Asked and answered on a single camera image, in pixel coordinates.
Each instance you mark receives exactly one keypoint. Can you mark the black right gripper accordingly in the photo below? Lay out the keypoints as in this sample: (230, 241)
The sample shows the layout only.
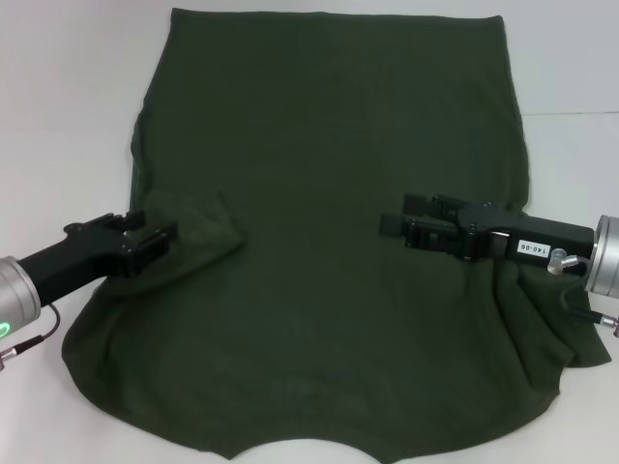
(532, 239)

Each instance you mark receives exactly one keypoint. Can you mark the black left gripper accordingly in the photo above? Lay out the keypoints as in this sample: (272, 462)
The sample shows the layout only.
(82, 256)

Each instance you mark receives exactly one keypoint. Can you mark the dark green t-shirt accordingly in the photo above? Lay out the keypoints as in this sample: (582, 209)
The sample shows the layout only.
(309, 169)

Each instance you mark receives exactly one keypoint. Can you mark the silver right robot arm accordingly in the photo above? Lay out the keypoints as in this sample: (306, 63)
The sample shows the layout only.
(607, 256)

